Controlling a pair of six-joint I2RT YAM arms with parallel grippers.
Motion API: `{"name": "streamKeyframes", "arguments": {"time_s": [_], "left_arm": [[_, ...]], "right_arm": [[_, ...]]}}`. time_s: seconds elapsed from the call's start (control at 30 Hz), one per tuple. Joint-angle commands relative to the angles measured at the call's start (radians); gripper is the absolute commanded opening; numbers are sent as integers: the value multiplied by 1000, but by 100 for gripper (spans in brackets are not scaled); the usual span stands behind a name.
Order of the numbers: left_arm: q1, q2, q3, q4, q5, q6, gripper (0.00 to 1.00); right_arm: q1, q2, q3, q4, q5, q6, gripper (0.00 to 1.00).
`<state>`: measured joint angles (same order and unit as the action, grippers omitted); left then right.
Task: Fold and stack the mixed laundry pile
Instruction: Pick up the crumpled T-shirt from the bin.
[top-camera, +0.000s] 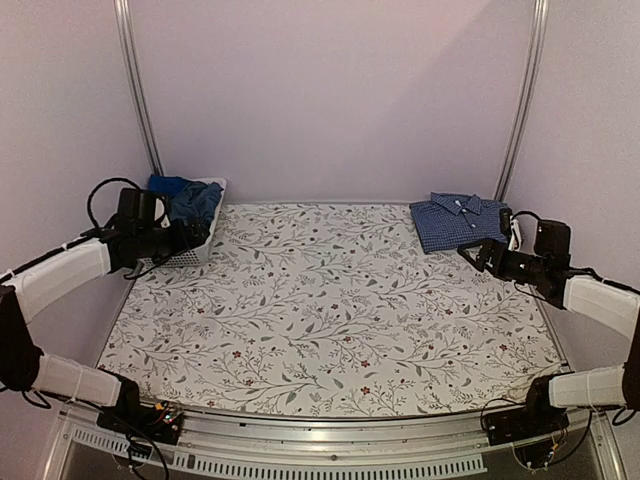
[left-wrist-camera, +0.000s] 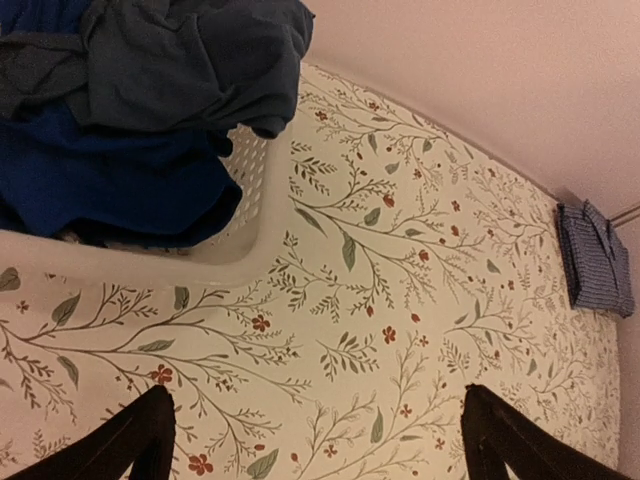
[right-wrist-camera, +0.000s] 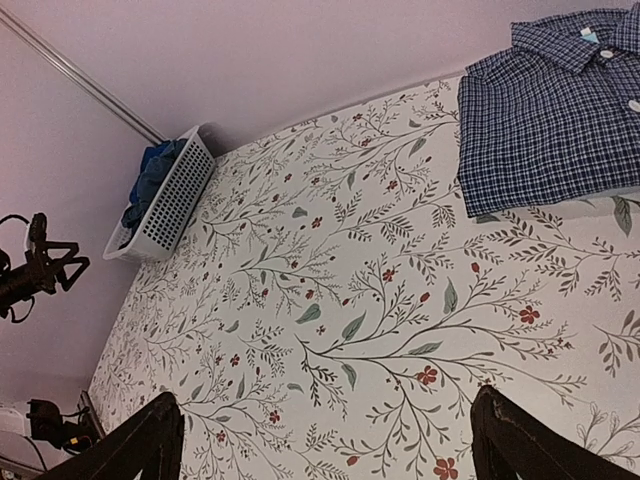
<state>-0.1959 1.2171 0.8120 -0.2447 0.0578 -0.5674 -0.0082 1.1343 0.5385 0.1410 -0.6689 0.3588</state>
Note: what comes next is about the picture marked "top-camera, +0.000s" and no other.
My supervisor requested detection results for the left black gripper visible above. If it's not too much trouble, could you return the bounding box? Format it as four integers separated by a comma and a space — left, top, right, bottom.
137, 213, 209, 267

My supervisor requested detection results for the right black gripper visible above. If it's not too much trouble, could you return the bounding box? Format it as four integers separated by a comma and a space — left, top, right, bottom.
459, 237, 549, 286

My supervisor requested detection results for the dark teal t-shirt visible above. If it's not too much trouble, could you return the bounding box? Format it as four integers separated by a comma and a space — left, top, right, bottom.
169, 181, 224, 229

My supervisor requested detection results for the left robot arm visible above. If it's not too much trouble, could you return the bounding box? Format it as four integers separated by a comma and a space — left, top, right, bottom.
1, 179, 224, 434

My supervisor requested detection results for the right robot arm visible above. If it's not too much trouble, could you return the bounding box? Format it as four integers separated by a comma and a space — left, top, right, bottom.
457, 209, 639, 436

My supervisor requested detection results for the white plastic laundry basket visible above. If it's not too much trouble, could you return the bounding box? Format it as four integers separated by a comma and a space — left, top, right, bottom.
140, 175, 227, 268

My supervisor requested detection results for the bright blue garment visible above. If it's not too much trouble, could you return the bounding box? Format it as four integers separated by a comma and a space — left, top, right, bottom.
147, 174, 191, 198

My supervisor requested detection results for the folded blue checkered shirt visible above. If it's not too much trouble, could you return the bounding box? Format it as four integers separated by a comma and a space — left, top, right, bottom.
410, 192, 508, 254

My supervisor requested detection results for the floral patterned table mat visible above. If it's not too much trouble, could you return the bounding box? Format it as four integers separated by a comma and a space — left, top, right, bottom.
100, 204, 565, 417

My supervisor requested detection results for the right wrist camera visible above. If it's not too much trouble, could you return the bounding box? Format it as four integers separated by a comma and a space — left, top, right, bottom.
499, 208, 523, 251

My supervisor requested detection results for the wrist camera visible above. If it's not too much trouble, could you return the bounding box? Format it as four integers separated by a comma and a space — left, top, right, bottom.
117, 188, 170, 223
499, 208, 523, 251

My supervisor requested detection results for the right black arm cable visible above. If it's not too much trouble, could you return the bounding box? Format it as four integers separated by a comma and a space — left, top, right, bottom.
510, 208, 544, 236

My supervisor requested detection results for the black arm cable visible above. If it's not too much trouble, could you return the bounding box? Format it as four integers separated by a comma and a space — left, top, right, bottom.
510, 208, 544, 236
86, 176, 139, 231

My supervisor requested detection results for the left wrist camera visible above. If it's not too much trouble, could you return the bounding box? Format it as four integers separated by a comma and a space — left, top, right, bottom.
117, 188, 170, 223

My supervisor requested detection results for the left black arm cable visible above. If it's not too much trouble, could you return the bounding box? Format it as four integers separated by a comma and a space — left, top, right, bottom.
86, 176, 139, 231

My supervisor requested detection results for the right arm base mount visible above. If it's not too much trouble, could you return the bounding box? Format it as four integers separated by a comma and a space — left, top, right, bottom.
480, 398, 569, 446

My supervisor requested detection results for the left aluminium frame post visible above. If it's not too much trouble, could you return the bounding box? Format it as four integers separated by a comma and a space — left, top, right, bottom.
113, 0, 164, 175

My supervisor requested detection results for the aluminium frame post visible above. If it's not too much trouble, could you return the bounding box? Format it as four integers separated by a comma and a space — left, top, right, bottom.
494, 0, 549, 202
113, 0, 164, 175

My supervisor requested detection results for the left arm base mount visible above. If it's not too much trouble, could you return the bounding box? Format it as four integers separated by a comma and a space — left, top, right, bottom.
97, 401, 184, 445

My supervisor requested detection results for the right aluminium frame post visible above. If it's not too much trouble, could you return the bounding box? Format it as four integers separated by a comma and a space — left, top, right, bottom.
494, 0, 549, 202

